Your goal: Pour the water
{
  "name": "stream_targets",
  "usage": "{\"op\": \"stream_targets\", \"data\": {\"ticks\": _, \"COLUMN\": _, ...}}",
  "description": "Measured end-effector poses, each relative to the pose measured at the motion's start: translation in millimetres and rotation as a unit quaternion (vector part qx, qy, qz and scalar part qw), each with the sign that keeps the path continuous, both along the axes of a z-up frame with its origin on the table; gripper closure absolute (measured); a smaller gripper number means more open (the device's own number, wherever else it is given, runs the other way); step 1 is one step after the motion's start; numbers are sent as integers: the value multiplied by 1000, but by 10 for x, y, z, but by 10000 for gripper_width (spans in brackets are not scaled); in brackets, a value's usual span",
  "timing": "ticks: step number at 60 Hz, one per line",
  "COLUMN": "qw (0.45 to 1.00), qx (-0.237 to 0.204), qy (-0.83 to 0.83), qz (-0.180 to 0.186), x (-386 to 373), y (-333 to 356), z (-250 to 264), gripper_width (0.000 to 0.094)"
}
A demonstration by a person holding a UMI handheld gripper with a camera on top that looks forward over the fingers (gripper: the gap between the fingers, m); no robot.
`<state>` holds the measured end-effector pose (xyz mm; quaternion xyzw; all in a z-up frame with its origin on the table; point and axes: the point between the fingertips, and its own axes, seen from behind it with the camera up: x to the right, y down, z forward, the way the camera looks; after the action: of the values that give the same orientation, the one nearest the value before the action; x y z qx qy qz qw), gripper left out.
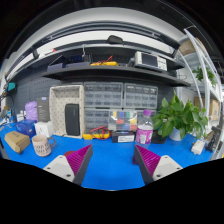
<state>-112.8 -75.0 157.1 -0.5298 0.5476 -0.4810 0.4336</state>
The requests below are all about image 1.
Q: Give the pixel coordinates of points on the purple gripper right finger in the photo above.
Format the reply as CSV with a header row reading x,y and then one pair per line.
x,y
152,166

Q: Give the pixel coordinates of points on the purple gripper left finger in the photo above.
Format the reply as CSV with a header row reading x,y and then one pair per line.
x,y
72,167

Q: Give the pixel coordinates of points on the plastic water bottle purple label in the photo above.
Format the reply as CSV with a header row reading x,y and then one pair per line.
x,y
144,129

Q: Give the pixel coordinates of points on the black flat case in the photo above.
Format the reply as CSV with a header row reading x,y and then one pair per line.
x,y
157,139

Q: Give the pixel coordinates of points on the blue table mat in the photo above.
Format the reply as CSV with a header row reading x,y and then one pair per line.
x,y
110,167

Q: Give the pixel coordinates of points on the white ceramic mug with text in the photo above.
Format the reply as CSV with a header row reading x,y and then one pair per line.
x,y
43,144

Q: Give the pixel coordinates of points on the yellow multimeter with red leads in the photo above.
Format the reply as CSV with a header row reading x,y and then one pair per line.
x,y
100,133

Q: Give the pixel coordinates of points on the small black labelled box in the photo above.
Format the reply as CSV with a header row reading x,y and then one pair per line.
x,y
122,136

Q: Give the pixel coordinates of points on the white small box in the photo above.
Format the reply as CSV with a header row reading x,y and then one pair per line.
x,y
44,128

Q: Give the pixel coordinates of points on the white power adapter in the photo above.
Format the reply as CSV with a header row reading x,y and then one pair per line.
x,y
197,147

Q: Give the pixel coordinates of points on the green potted plant white pot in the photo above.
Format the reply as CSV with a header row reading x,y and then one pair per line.
x,y
175,115

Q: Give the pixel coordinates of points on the clear box of coloured parts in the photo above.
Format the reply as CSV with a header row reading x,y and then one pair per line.
x,y
120,120

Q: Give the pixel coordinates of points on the blue box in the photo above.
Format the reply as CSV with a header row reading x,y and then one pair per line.
x,y
26,127

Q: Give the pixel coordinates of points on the brown cardboard box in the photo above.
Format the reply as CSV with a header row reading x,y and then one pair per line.
x,y
17,141

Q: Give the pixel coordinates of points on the dark grey carton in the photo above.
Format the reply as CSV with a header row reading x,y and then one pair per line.
x,y
43,109

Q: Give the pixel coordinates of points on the grey parts drawer cabinet right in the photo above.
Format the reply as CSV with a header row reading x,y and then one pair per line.
x,y
140,97

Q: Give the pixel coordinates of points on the grey parts drawer cabinet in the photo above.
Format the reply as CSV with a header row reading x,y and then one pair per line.
x,y
99,98
140,97

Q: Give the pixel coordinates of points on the beige perforated tray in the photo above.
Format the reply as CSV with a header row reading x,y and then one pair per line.
x,y
58,98

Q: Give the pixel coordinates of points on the purple plastic bag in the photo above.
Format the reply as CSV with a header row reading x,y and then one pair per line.
x,y
31,110

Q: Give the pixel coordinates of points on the grey parts drawer cabinet left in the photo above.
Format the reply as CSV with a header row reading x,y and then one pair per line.
x,y
99,98

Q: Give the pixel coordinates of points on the black shelf board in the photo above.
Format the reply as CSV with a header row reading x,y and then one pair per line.
x,y
115,74

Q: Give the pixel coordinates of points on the white metal rack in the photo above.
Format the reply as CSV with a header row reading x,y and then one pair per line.
x,y
204,79

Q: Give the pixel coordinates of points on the yellow tool on shelf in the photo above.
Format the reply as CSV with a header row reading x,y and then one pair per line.
x,y
108,62

